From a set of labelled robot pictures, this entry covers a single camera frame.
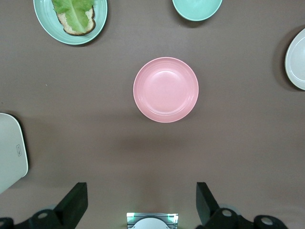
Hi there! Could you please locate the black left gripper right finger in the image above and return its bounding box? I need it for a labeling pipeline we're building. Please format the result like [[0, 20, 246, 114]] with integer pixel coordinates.
[[195, 182, 289, 229]]

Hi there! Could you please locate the green deep bowl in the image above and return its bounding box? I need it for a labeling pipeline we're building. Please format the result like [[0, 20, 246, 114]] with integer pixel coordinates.
[[172, 0, 224, 21]]

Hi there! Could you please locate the beige shallow bowl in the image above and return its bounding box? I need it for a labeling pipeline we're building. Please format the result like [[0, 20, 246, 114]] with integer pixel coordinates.
[[285, 28, 305, 91]]

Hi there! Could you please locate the pink shallow bowl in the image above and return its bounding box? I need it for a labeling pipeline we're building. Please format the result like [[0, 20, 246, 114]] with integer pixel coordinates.
[[132, 56, 200, 124]]

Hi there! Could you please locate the green plate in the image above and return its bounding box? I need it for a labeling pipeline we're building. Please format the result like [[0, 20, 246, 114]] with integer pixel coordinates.
[[33, 0, 108, 45]]

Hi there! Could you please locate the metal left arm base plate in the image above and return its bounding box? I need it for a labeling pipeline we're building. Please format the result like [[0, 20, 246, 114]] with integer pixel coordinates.
[[126, 212, 179, 229]]

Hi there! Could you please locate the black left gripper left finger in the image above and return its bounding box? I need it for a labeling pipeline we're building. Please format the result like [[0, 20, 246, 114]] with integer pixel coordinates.
[[0, 182, 89, 229]]

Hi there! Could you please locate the green lettuce leaf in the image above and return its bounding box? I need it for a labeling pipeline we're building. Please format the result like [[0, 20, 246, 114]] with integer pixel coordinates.
[[51, 0, 95, 33]]

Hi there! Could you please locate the toasted bread slice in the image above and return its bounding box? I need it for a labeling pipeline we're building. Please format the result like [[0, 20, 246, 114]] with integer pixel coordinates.
[[56, 3, 97, 36]]

